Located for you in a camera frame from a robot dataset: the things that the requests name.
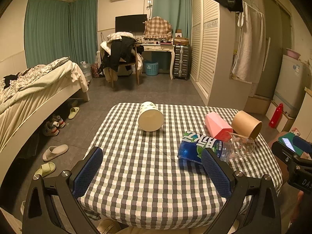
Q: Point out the clear glass cup with stickers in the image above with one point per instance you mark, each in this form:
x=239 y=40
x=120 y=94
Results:
x=240 y=146

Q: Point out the wooden chair piled with clothes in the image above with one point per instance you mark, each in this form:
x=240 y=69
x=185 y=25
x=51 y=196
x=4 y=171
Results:
x=120 y=49

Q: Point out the pink faceted cup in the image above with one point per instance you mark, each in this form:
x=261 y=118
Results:
x=217 y=127

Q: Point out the white small refrigerator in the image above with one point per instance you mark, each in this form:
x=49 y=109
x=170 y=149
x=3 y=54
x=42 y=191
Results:
x=294 y=77

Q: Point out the blue laundry basket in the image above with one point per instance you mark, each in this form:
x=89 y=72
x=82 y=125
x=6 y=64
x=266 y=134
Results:
x=151 y=68

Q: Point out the brown kraft paper cup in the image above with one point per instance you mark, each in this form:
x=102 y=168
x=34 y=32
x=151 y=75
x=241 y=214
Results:
x=246 y=125

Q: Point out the white louvered wardrobe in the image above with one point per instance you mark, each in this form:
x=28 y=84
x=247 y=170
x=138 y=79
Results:
x=212 y=50

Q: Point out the plaid cloth cover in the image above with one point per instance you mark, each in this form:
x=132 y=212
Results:
x=158 y=28

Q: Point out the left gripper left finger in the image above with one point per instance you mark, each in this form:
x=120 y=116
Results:
x=40 y=212

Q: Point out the pink basin on refrigerator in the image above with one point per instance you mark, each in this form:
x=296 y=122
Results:
x=292 y=54

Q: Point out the bed with beige bedding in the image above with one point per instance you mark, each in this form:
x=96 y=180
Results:
x=32 y=89

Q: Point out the white desk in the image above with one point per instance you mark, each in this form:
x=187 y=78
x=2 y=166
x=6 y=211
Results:
x=163 y=48

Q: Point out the dark hard-shell suitcase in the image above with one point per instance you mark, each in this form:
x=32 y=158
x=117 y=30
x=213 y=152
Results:
x=181 y=62

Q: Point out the white red sneaker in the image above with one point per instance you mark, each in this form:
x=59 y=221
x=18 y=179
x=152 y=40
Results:
x=50 y=128

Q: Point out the green slipper under bed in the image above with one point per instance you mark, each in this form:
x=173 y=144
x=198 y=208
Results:
x=73 y=112

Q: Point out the red bottle on floor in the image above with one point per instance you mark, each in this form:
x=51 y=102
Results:
x=276 y=116

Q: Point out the checkered grey white tablecloth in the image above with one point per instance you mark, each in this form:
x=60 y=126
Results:
x=141 y=181

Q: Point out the green slipper near table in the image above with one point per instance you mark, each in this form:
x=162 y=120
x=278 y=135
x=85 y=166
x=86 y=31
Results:
x=46 y=169

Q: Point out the beige slipper near table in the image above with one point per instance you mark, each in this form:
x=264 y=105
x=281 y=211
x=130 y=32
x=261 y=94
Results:
x=54 y=151

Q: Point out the blue plastic water bottle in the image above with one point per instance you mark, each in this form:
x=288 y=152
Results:
x=193 y=144

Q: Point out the green window curtain left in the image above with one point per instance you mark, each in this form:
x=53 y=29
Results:
x=54 y=29

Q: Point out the hanging beige towel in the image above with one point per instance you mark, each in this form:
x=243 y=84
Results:
x=249 y=60

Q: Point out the smartphone in green case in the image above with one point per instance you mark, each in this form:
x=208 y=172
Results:
x=287 y=140

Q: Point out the large clear water jug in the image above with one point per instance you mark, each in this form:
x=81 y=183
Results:
x=86 y=69

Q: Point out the green curtain behind desk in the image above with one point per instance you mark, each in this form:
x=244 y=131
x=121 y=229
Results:
x=176 y=12

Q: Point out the white paper cup green print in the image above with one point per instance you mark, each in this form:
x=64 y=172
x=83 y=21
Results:
x=150 y=118

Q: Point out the black flat television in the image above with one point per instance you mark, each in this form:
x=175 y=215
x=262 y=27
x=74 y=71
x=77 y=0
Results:
x=130 y=23

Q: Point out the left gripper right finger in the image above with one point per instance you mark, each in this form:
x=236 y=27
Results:
x=263 y=214

